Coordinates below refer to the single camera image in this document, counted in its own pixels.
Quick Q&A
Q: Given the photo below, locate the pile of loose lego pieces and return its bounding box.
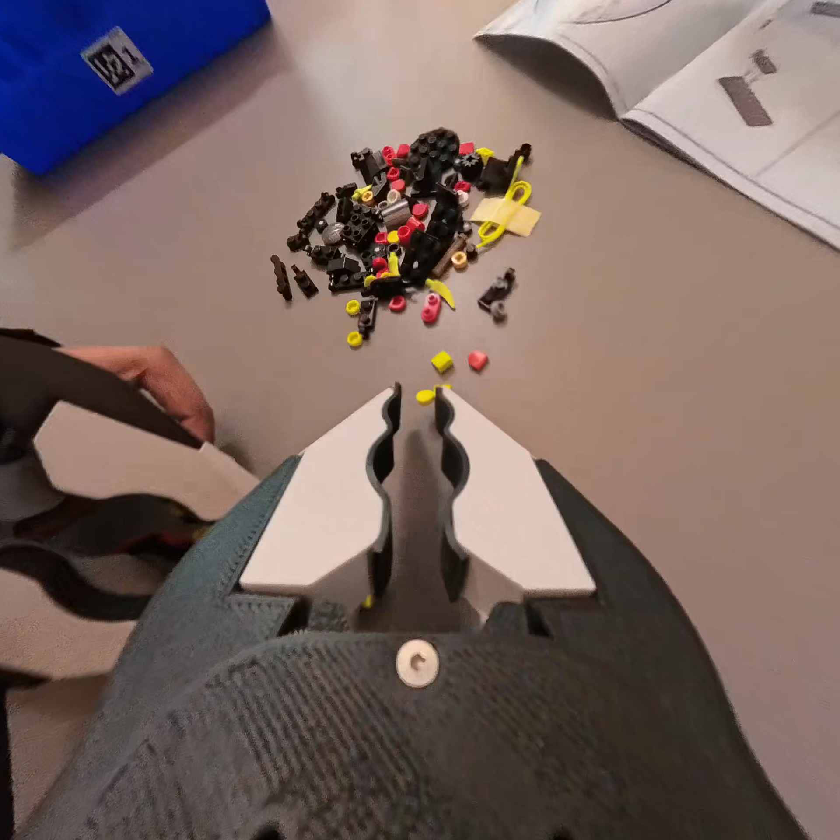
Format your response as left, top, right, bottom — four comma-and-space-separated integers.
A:
289, 126, 542, 349

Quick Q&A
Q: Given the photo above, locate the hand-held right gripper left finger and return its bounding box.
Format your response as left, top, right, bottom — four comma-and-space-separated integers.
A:
239, 384, 403, 599

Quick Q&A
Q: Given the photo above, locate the black clip lego piece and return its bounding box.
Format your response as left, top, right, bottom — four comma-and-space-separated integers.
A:
477, 267, 517, 311

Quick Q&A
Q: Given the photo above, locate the instruction booklet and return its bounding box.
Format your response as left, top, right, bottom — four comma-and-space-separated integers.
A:
474, 0, 840, 252

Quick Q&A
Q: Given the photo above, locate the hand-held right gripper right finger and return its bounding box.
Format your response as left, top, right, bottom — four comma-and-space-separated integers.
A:
433, 387, 598, 603

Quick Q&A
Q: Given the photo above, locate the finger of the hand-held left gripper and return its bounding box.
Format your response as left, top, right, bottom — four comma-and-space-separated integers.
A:
0, 545, 155, 681
0, 400, 261, 524

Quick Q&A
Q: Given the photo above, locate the blue plastic bin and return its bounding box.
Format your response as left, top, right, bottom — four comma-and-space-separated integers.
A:
0, 0, 272, 177

